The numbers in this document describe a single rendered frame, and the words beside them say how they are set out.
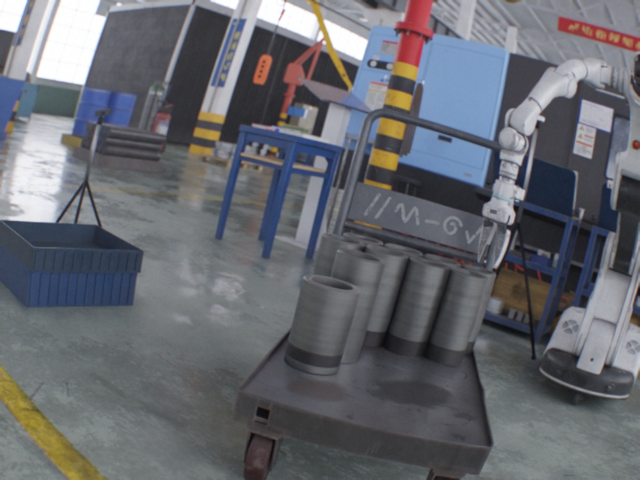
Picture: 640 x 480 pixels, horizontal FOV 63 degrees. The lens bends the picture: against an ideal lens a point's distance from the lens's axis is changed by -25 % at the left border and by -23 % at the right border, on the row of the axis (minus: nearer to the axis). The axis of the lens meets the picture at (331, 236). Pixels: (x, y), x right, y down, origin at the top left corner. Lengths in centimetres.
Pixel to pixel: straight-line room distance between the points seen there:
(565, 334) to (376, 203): 117
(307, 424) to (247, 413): 13
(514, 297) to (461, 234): 199
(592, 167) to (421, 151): 155
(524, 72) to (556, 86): 322
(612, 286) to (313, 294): 157
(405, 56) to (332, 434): 371
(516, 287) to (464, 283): 234
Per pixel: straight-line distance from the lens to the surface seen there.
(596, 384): 272
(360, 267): 166
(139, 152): 823
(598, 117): 491
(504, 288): 425
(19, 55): 1114
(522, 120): 187
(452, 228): 228
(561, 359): 277
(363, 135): 230
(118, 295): 254
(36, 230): 265
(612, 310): 272
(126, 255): 248
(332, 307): 154
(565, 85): 202
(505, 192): 187
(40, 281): 228
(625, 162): 232
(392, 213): 228
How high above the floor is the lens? 77
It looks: 7 degrees down
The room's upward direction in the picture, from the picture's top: 14 degrees clockwise
